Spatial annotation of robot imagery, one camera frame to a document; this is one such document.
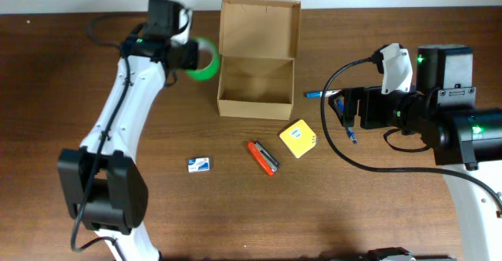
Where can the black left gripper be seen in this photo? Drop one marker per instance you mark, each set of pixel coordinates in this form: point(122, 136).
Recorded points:
point(190, 56)

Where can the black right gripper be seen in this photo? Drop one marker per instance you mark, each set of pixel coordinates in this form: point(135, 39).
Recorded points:
point(353, 106)

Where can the green tape roll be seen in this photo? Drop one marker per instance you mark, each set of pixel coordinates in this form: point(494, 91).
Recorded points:
point(209, 60)

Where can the yellow sticky note pad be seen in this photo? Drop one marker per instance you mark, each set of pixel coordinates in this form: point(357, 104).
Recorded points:
point(299, 138)

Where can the cardboard box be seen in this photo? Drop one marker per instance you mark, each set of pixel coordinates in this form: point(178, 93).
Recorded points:
point(258, 44)

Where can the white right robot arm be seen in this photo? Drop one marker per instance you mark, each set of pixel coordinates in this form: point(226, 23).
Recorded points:
point(433, 96)

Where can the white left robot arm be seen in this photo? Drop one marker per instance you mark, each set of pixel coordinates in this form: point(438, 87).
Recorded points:
point(103, 189)

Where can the blue white marker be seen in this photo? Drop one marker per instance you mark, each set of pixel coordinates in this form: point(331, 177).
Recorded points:
point(319, 94)

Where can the blue white staples box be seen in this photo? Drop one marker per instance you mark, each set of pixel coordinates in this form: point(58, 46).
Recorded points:
point(198, 164)

